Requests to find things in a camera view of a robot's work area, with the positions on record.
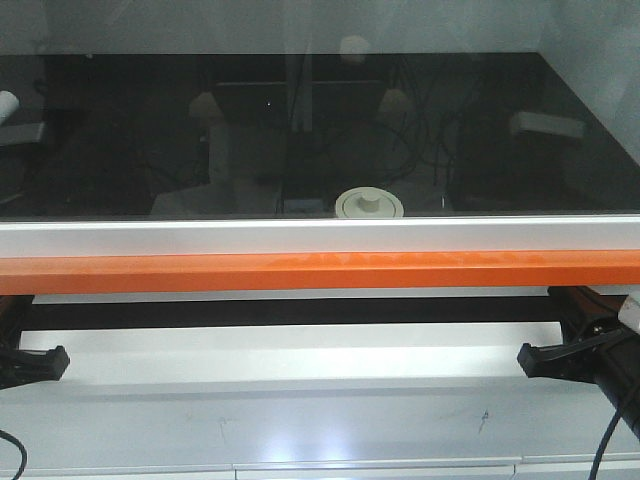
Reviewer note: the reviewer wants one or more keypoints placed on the orange sash handle bar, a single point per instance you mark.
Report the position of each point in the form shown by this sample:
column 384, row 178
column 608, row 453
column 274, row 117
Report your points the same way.
column 291, row 271

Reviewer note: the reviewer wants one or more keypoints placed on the glass jar with cream lid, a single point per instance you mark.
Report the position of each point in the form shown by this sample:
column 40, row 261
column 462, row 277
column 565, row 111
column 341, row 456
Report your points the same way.
column 368, row 203

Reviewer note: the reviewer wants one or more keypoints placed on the glass sash window panel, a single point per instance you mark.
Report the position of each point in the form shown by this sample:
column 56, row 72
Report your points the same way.
column 184, row 127

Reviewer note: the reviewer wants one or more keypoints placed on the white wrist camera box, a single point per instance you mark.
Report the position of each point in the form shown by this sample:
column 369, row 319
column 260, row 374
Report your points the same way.
column 629, row 313

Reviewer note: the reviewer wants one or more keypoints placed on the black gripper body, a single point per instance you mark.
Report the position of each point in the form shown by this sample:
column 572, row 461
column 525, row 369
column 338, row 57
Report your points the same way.
column 608, row 353

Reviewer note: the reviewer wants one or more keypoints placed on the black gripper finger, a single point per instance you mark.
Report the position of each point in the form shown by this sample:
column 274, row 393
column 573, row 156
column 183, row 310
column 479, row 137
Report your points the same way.
column 23, row 367
column 545, row 357

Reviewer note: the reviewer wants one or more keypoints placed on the white rolled paper tube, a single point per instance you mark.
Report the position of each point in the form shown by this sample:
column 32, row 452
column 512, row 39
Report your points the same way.
column 9, row 104

